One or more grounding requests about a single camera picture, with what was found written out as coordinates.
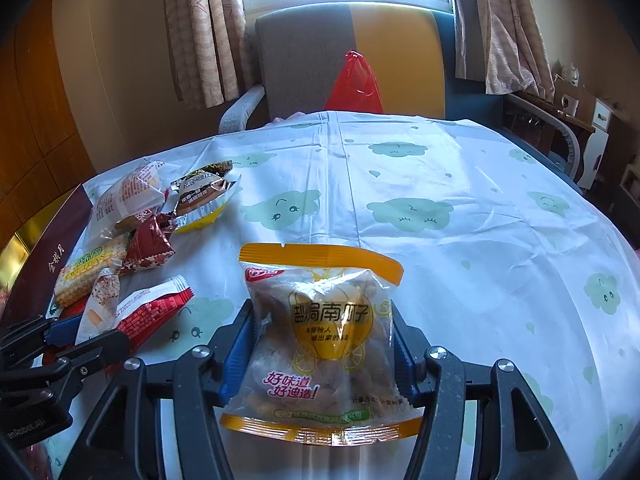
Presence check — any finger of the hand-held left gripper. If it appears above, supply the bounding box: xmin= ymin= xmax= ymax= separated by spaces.
xmin=0 ymin=329 xmax=132 ymax=401
xmin=0 ymin=314 xmax=85 ymax=361

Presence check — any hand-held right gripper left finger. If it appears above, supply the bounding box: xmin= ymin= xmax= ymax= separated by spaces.
xmin=60 ymin=299 xmax=261 ymax=480

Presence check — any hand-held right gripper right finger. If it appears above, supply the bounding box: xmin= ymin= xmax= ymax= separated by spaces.
xmin=387 ymin=300 xmax=571 ymax=480

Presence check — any red-ended rice cracker packet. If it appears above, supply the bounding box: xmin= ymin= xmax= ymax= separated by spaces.
xmin=75 ymin=267 xmax=122 ymax=346

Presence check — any green-edged cracker packet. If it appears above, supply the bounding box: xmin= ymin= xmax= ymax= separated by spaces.
xmin=52 ymin=237 xmax=128 ymax=308

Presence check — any gold tin box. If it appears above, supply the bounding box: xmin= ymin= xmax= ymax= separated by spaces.
xmin=0 ymin=182 xmax=96 ymax=361

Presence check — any orange-edged clear snack packet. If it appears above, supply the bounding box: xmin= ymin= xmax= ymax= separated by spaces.
xmin=220 ymin=242 xmax=423 ymax=445

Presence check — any dark red snack packet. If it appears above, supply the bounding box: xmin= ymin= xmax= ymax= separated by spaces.
xmin=119 ymin=212 xmax=177 ymax=277

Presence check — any clear bread packet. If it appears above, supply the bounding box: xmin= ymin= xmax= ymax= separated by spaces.
xmin=86 ymin=160 xmax=168 ymax=241

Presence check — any yellow cake packet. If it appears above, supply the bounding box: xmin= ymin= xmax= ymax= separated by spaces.
xmin=167 ymin=160 xmax=243 ymax=233

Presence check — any wooden wardrobe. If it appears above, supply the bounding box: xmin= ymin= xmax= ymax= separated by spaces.
xmin=0 ymin=0 xmax=96 ymax=221

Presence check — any pale cloth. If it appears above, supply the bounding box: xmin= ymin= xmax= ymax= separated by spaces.
xmin=265 ymin=111 xmax=306 ymax=127

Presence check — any red plastic bag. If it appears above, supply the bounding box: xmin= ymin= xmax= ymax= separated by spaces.
xmin=325 ymin=50 xmax=386 ymax=113

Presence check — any small white cabinet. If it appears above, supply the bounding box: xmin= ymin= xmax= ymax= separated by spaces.
xmin=575 ymin=100 xmax=613 ymax=191

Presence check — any grey yellow blue armchair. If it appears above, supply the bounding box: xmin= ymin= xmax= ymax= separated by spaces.
xmin=219 ymin=2 xmax=586 ymax=188

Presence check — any wooden side cabinet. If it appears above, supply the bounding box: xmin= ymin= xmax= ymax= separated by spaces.
xmin=505 ymin=72 xmax=640 ymax=221

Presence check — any cardboard box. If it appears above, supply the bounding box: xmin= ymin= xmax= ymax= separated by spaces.
xmin=552 ymin=77 xmax=598 ymax=128

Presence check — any beige patterned curtain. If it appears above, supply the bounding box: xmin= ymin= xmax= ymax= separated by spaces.
xmin=445 ymin=0 xmax=556 ymax=103
xmin=162 ymin=0 xmax=248 ymax=108

